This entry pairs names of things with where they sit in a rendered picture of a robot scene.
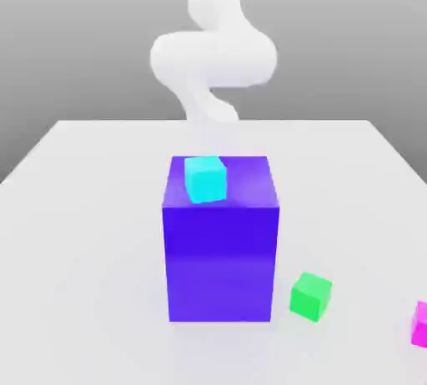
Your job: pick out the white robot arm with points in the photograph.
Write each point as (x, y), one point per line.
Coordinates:
(213, 58)

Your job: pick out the small cyan cube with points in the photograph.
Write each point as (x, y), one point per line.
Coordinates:
(206, 180)

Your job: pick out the small green cube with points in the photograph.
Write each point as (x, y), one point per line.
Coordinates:
(308, 298)

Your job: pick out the large purple box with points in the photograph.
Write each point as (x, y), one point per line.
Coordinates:
(220, 258)

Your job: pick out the small magenta cube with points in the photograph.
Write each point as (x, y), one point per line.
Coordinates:
(421, 325)

